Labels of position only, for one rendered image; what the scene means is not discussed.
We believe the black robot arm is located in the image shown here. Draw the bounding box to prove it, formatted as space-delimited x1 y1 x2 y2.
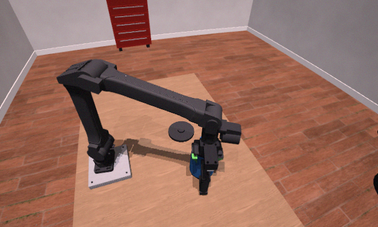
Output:
56 59 241 174

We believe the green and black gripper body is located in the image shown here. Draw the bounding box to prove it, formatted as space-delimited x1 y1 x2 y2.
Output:
191 137 224 159

